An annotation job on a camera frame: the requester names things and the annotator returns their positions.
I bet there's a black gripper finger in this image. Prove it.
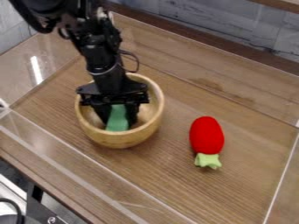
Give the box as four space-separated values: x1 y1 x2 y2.
93 105 113 124
126 103 139 126

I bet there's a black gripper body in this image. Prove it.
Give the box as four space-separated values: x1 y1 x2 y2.
77 66 150 106

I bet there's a brown wooden bowl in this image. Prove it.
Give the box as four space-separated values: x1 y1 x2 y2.
75 73 165 149

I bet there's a green foam block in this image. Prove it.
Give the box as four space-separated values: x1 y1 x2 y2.
106 105 130 132

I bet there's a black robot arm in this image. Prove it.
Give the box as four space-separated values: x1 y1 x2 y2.
9 0 150 129

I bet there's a red plush strawberry toy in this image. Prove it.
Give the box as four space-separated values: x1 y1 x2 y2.
190 116 225 170

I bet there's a clear acrylic enclosure wall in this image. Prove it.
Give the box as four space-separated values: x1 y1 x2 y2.
0 16 299 224

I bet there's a black cable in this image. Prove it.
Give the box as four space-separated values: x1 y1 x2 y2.
118 49 141 74

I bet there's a black metal table frame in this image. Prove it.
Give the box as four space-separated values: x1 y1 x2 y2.
26 182 81 224

